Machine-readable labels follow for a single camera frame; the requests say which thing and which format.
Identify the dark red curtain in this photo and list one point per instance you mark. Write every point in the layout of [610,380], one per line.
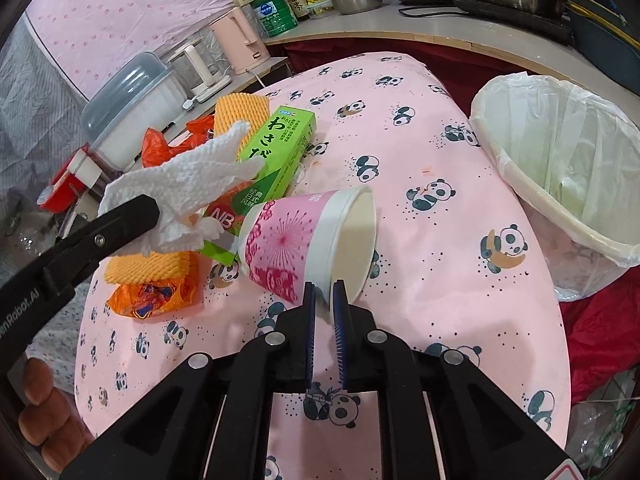
[450,52]

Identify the pink dotted cloth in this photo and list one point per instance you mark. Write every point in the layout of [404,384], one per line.
[125,5]

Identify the white container with grey lid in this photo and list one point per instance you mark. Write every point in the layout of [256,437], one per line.
[140,110]

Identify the white-lined waste bin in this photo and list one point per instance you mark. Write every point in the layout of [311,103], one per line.
[575,160]

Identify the black induction cooker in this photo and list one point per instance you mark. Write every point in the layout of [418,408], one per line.
[515,22]

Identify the white paper tissue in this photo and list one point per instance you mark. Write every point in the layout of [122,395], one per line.
[175,175]

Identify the grey patterned cloth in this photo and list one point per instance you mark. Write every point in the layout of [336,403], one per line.
[35,110]

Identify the pink paper cup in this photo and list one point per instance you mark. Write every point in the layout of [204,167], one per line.
[290,240]

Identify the dark glass jar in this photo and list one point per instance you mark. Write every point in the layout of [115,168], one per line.
[298,7]

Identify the blue basin with yellow rim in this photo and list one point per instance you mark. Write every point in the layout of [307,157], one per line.
[600,35]

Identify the pink electric kettle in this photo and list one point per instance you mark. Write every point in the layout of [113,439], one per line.
[235,40]

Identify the green cardboard box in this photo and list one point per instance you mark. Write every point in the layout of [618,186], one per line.
[280,145]

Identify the orange snack wrapper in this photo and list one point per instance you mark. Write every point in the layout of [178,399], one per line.
[150,297]

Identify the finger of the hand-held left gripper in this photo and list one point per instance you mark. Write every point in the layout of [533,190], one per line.
[100,239]

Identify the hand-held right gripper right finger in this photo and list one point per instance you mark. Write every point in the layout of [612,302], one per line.
[340,320]

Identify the orange plastic bag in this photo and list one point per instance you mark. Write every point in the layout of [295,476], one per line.
[155,147]

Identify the white glass kettle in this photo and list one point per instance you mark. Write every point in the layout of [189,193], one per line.
[192,62]

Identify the clear plastic bottles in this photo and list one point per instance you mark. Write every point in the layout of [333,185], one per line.
[595,430]

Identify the yellow-label jar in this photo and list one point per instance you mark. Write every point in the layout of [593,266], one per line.
[320,0]

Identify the red and white container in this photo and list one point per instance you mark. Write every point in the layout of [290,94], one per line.
[62,195]

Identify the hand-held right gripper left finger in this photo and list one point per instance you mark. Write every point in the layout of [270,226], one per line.
[309,315]

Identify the green tin can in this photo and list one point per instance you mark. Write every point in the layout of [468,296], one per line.
[275,15]

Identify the person's left hand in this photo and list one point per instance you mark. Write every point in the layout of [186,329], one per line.
[50,410]

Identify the bright red cloth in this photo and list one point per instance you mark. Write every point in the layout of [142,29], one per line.
[600,340]

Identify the yellow foam net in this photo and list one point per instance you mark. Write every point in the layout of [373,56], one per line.
[145,265]
[250,107]

